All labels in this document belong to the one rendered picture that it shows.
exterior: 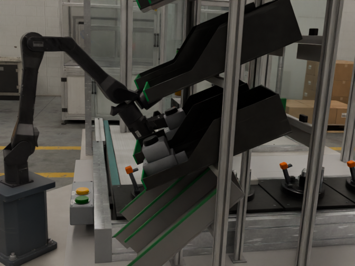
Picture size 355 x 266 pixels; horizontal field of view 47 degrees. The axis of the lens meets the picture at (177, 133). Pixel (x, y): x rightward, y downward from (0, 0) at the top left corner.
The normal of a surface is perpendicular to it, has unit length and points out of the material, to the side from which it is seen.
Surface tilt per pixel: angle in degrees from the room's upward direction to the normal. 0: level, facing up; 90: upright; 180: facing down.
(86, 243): 0
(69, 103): 90
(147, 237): 90
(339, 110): 90
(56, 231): 0
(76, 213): 90
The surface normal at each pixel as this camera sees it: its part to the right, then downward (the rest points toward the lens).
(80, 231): 0.04, -0.97
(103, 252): 0.20, 0.24
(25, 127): 0.43, -0.28
